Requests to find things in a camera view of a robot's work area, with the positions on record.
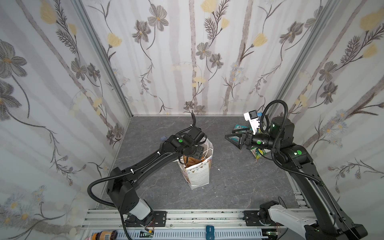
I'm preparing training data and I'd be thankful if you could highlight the green snack packet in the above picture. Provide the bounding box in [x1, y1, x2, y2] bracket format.
[250, 147, 272, 160]

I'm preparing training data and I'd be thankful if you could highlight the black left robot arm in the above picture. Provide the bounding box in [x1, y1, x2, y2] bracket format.
[87, 112, 207, 227]

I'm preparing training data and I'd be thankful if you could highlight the brown orange bottle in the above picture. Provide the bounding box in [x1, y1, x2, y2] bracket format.
[85, 230, 118, 240]

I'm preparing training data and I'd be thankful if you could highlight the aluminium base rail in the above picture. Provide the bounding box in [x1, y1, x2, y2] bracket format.
[80, 208, 325, 232]

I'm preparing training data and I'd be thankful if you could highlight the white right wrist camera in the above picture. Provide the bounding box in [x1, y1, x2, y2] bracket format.
[244, 110, 262, 135]

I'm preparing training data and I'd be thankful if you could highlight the white patterned paper bag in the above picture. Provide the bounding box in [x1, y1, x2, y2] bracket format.
[177, 139, 214, 190]

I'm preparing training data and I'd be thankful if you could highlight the white perforated cable tray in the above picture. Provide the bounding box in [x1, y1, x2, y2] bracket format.
[128, 229, 268, 240]

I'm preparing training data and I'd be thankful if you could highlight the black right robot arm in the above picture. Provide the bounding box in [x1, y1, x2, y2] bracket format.
[225, 100, 368, 240]

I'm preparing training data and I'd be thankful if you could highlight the small green circuit board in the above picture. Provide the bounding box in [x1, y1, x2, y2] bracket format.
[140, 229, 155, 238]

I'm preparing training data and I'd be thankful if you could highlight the teal Fox's candy packet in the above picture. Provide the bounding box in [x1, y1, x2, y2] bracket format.
[231, 125, 252, 142]

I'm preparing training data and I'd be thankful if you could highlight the blue clip on tray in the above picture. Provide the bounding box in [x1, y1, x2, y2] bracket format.
[206, 226, 215, 240]

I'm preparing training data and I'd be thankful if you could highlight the orange snack packet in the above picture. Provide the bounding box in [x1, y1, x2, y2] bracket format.
[183, 156, 206, 168]

